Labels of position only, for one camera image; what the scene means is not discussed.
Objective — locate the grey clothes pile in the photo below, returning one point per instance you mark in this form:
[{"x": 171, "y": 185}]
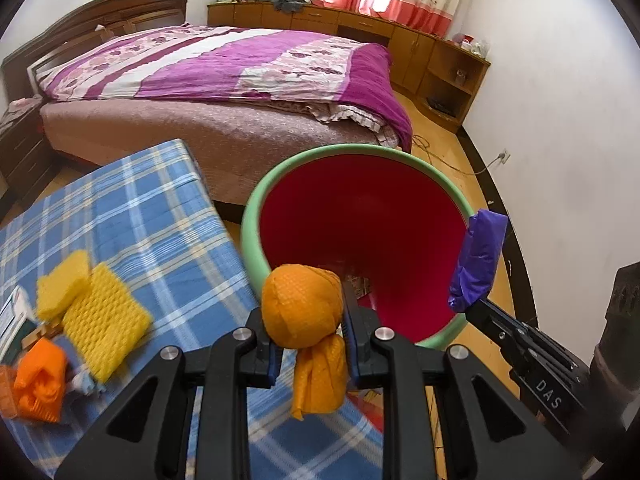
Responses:
[{"x": 287, "y": 6}]

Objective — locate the dark wooden nightstand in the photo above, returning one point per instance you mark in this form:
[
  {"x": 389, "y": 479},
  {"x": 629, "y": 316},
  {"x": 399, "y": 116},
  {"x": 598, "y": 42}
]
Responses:
[{"x": 28, "y": 163}]

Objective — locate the red green trash bin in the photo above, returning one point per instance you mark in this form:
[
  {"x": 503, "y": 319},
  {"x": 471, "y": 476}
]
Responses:
[{"x": 368, "y": 212}]

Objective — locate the orange foam net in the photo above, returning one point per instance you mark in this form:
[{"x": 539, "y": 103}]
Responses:
[{"x": 40, "y": 384}]

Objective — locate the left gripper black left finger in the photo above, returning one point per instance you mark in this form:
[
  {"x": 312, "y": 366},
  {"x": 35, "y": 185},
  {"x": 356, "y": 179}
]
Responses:
[{"x": 183, "y": 409}]

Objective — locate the yellow foam net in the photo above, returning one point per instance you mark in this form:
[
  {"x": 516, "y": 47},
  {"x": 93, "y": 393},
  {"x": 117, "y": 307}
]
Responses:
[
  {"x": 105, "y": 323},
  {"x": 57, "y": 290}
]

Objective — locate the orange ball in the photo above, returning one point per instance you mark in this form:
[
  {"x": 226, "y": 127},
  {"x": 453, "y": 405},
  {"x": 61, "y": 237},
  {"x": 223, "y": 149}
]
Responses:
[{"x": 302, "y": 307}]

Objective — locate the purple plastic wrapper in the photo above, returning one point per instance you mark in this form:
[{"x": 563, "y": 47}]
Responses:
[{"x": 477, "y": 263}]

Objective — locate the dark wooden headboard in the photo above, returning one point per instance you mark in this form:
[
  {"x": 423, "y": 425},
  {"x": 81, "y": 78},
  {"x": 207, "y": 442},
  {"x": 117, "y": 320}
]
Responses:
[{"x": 72, "y": 25}]

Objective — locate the teal white box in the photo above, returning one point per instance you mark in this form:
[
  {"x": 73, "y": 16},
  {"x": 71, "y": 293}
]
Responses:
[{"x": 16, "y": 322}]

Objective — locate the bed with purple quilt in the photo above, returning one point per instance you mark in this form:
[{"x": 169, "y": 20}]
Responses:
[{"x": 242, "y": 99}]

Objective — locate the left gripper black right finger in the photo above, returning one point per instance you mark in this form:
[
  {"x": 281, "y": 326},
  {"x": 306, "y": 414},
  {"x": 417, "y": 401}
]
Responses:
[{"x": 486, "y": 432}]

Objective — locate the long wooden cabinet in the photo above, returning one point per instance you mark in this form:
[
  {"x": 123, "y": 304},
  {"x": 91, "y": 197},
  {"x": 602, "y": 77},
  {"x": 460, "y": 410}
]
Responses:
[{"x": 439, "y": 76}]

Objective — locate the orange cardboard box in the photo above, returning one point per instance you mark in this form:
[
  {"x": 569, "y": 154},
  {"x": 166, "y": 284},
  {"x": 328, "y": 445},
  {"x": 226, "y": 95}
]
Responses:
[{"x": 8, "y": 403}]

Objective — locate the blue plaid tablecloth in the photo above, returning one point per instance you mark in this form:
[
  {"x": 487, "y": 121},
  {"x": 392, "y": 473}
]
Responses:
[{"x": 149, "y": 218}]

